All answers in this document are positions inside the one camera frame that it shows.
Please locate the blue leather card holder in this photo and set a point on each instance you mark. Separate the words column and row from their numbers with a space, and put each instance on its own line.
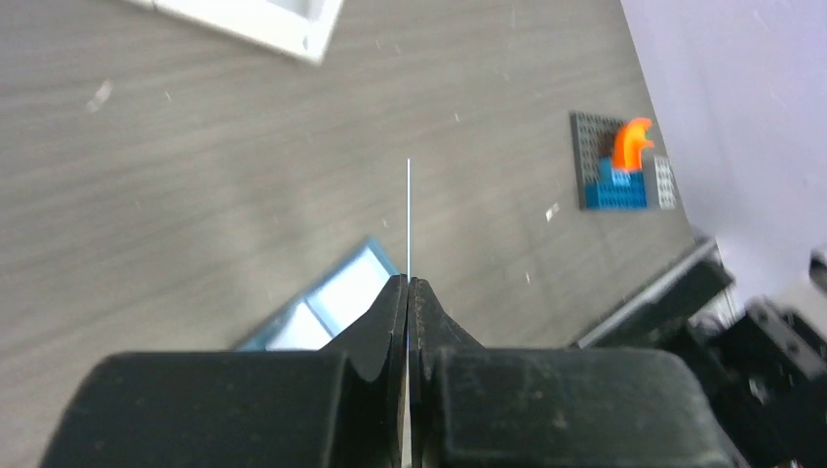
column 316, row 315

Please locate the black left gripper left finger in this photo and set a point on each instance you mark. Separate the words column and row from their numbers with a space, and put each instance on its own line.
column 339, row 406

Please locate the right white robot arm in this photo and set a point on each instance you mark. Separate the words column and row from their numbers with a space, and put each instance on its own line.
column 765, row 375

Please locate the orange toy brick arch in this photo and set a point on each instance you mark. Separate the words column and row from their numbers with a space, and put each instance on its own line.
column 629, row 145

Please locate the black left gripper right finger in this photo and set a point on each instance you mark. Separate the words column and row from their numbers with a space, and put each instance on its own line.
column 473, row 406

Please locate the white divided plastic bin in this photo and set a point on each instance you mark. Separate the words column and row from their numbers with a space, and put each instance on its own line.
column 300, row 29

